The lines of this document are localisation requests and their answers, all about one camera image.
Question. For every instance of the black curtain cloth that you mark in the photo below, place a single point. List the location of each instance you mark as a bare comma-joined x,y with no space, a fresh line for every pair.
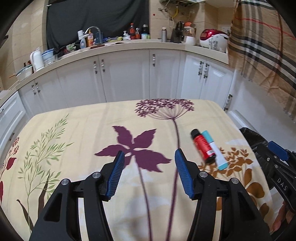
99,20

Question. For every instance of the orange dish soap bottle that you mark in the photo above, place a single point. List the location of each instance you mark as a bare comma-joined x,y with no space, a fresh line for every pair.
90,40

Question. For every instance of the dark glass bottle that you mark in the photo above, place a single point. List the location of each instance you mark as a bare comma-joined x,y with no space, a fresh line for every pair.
144,29

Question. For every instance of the chrome faucet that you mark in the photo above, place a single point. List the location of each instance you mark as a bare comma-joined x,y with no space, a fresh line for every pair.
97,30

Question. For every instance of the white blender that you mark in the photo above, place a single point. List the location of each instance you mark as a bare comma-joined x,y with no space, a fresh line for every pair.
189,37

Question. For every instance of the white electric kettle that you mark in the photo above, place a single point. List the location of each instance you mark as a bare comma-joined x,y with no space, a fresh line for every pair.
37,61

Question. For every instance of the white cooking pot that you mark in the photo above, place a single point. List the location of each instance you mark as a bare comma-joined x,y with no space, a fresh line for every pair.
24,73

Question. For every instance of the black knife block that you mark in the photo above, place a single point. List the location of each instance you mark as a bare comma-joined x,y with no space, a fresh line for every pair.
177,33

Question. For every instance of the white pump bottle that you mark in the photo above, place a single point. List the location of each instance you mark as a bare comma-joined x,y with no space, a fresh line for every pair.
126,36

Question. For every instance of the plaid hanging cloth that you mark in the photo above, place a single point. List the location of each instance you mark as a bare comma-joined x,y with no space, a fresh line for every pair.
263,41

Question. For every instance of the steel thermos bottle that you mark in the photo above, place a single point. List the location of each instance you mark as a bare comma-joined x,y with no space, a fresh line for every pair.
164,35

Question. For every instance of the green yellow packet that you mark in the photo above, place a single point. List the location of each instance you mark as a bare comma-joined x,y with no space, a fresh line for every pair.
114,39

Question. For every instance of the floral tablecloth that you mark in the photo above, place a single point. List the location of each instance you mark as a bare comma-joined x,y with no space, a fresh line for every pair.
92,129

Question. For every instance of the light blue tube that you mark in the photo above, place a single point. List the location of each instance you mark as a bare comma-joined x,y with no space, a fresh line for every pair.
215,150

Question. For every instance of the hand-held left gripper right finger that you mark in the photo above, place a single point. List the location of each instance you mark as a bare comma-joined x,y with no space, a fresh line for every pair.
182,176

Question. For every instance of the blue spray bottle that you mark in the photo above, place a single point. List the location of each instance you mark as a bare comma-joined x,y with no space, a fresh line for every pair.
83,44

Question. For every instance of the white kitchen cabinet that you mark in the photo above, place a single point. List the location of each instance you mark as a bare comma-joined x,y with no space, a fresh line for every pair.
129,76

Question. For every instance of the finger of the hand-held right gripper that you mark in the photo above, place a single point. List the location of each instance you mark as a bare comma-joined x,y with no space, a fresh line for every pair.
269,160
278,150

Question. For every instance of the red bottle with black cap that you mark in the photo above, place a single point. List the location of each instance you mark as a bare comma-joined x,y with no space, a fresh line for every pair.
203,146

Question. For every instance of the red sauce bottle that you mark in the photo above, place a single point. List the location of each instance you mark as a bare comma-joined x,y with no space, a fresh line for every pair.
132,31

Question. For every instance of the red and white rice cooker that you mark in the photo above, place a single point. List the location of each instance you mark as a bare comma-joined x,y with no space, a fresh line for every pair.
214,38

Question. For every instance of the clear plastic container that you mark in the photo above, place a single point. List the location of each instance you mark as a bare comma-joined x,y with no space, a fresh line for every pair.
49,58

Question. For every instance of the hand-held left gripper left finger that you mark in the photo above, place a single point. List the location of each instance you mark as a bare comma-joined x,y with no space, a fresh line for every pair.
115,172

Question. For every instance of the person's right hand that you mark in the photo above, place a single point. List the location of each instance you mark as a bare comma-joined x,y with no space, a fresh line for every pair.
283,217

